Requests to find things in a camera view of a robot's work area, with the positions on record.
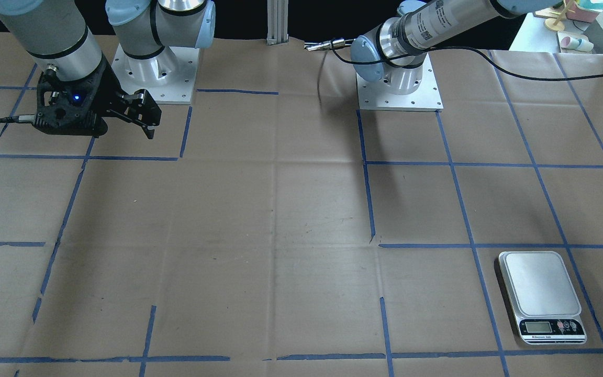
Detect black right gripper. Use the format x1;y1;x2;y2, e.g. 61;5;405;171
33;57;161;139

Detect white side table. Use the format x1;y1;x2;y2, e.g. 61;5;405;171
509;13;560;53

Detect silver digital kitchen scale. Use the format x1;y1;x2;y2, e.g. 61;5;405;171
496;250;588;345

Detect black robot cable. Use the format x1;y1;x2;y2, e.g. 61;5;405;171
304;38;603;82

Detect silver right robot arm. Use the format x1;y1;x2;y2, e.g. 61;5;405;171
0;1;216;139

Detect aluminium extrusion post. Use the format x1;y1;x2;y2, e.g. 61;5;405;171
266;0;289;46

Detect pastel paper cup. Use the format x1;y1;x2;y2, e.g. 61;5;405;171
557;31;594;53

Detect wooden toy stand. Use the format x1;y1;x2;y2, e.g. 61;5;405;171
543;1;577;32

